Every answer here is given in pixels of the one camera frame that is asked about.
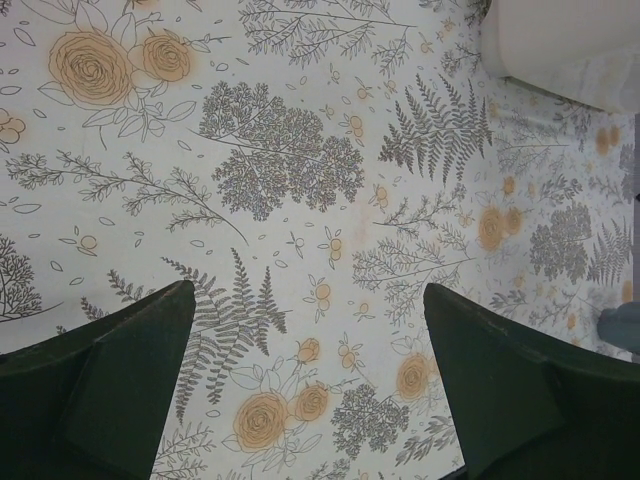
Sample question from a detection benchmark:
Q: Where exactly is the grey blue clamp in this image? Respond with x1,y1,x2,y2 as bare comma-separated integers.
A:
597,301,640,363

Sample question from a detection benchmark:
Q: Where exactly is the floral patterned table mat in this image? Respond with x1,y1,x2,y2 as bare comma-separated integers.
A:
1,1,635,479

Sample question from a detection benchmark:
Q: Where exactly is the white plastic bin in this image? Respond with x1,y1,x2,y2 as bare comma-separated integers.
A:
480,0,639,115

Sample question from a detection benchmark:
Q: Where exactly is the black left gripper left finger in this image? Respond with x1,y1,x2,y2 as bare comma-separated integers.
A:
1,280,195,479

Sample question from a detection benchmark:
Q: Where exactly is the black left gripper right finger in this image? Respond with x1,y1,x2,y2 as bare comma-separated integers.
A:
423,283,639,479

